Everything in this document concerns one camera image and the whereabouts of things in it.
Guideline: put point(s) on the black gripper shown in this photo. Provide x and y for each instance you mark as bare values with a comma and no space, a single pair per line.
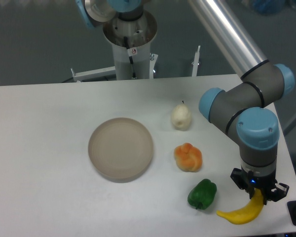
248,181

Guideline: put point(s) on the yellow toy banana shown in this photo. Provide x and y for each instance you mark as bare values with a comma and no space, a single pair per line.
247,213

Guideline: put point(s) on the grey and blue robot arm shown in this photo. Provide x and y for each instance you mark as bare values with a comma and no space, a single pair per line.
240,113

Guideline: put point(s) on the green toy bell pepper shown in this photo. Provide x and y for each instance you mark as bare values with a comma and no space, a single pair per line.
202,195

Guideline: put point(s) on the orange toy bread roll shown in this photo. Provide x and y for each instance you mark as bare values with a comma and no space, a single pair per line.
188,158

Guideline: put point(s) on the white toy pear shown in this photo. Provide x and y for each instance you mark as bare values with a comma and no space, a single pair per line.
181,117

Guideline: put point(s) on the beige round plate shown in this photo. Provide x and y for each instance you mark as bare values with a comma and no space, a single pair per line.
121,149

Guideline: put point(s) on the white upright bracket post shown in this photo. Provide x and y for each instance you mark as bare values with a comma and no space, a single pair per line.
196,62

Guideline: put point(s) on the white metal frame bracket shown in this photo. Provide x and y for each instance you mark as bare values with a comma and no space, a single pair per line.
93,75

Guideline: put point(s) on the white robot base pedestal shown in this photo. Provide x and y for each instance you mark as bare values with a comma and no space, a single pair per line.
130,41

